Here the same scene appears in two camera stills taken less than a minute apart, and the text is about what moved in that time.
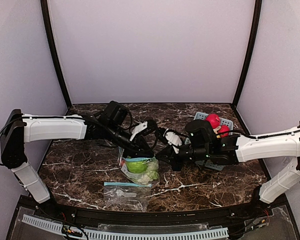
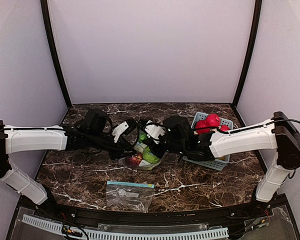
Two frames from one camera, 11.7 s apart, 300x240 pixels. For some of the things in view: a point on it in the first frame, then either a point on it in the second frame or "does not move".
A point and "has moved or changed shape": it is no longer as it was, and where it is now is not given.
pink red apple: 214,119 does not move
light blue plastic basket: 205,163 does not move
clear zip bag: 142,171 has moved or changed shape
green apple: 137,167 has moved or changed shape
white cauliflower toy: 152,172 → 144,163
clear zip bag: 126,196 does not move
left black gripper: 142,148 → 126,149
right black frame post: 256,17 does not move
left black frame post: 45,10 does not move
